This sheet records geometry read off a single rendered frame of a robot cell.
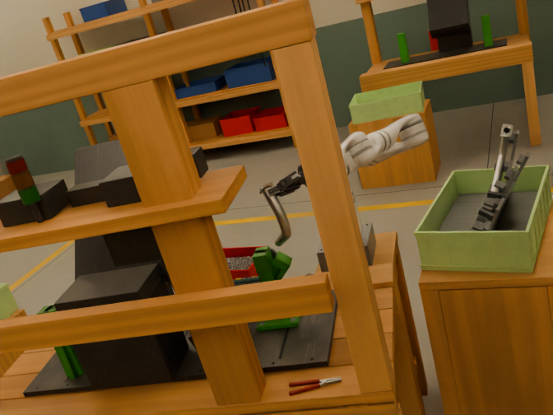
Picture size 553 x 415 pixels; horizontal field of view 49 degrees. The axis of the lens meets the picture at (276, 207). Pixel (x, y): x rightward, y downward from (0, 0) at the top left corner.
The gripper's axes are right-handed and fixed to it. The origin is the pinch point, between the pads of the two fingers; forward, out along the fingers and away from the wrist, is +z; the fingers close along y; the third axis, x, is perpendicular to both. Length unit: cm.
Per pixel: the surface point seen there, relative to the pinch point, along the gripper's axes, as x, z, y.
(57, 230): -15, 58, 10
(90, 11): -428, -26, -498
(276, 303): 30.0, 16.3, 13.8
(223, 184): -3.2, 14.6, 19.7
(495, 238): 44, -72, -35
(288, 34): -17, -9, 54
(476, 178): 17, -105, -81
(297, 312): 34.6, 12.7, 13.6
